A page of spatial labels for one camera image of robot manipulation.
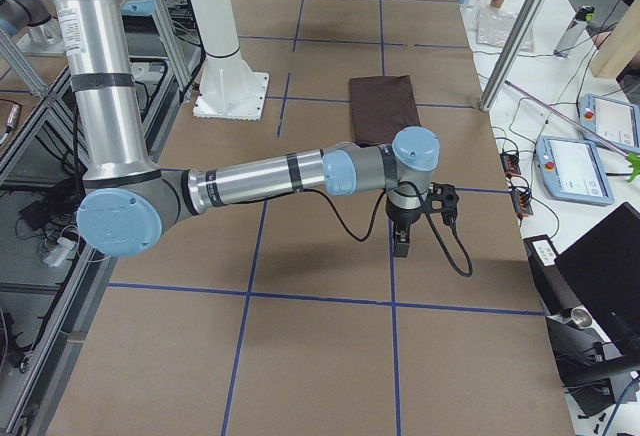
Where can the teach pendant tablet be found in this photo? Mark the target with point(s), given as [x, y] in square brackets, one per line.
[616, 121]
[572, 171]

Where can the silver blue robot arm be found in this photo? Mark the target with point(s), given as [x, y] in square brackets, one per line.
[131, 199]

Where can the black camera stand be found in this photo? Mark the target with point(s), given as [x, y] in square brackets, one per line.
[575, 343]

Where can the aluminium frame post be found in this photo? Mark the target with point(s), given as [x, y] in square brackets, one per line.
[509, 53]

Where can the near teach pendant tablet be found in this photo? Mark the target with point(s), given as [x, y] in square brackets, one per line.
[572, 171]

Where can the aluminium frame rack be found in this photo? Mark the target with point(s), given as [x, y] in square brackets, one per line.
[51, 281]

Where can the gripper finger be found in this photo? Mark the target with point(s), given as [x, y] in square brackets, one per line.
[401, 243]

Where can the far teach pendant tablet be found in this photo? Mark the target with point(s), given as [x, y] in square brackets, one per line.
[616, 121]

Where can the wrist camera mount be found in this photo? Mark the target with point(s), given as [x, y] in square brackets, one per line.
[443, 199]

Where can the reacher grabber stick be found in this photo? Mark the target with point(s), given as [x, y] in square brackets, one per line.
[632, 158]

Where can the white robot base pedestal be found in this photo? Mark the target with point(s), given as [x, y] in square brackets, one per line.
[228, 87]

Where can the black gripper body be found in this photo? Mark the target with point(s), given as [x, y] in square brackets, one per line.
[401, 218]

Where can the black laptop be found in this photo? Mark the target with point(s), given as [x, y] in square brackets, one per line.
[602, 269]

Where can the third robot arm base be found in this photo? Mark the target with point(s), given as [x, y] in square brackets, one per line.
[43, 35]

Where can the black orange connector strip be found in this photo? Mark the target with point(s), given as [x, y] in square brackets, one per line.
[519, 188]

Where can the dark brown t-shirt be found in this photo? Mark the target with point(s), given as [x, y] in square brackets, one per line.
[380, 107]

